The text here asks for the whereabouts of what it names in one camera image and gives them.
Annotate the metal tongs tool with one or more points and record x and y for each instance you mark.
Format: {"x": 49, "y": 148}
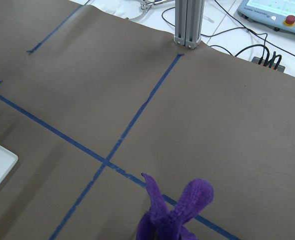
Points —
{"x": 145, "y": 6}

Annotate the black orange usb hub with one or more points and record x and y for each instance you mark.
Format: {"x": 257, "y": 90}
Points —
{"x": 274, "y": 66}

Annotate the aluminium profile post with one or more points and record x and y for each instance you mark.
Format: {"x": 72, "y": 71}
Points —
{"x": 188, "y": 22}

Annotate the teach pendant with red button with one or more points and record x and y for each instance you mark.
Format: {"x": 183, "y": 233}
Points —
{"x": 278, "y": 15}

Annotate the brown table mat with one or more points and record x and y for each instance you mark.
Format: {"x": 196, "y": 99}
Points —
{"x": 90, "y": 101}

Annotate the purple towel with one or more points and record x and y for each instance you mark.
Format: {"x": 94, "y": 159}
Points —
{"x": 160, "y": 223}

